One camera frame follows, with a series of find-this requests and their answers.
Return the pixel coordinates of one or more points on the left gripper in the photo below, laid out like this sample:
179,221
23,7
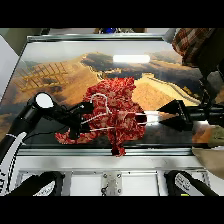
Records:
78,115

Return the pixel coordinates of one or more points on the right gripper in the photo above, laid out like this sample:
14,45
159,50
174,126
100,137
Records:
188,115

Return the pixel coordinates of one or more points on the red patterned garment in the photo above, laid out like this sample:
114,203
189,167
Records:
116,100

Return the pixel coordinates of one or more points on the olive green garment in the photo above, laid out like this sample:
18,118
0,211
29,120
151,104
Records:
217,136

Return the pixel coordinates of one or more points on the checked shirt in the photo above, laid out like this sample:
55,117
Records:
190,41

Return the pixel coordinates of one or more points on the silver frame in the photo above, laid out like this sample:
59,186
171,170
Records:
100,158

